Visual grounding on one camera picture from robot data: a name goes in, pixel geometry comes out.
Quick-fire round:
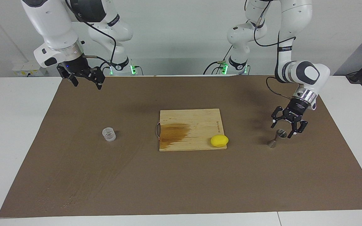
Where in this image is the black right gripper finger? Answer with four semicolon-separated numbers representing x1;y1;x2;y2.
90;67;106;90
63;74;79;87

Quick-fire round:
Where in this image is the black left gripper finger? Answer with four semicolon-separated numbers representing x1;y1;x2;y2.
271;107;285;128
288;120;308;139

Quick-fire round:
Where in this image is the steel jigger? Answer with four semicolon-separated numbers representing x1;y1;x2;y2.
267;129;287;148

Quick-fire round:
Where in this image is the clear plastic cup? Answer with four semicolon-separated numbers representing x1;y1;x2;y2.
102;127;117;142

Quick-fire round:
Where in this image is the white power strip box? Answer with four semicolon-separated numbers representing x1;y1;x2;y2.
12;61;48;77

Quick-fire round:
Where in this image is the yellow lemon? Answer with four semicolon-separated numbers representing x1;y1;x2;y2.
211;135;229;148

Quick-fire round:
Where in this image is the bamboo cutting board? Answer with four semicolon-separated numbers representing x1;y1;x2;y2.
155;109;228;152

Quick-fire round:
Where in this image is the brown table mat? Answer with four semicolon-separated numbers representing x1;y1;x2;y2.
0;75;362;218

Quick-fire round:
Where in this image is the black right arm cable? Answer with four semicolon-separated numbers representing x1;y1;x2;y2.
65;0;117;74

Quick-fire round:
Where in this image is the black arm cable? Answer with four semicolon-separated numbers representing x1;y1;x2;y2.
245;0;296;101
65;0;117;74

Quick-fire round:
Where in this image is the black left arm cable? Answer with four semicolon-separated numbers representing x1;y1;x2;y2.
245;0;296;101

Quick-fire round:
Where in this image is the black base cable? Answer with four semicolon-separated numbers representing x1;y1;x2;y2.
203;46;232;75

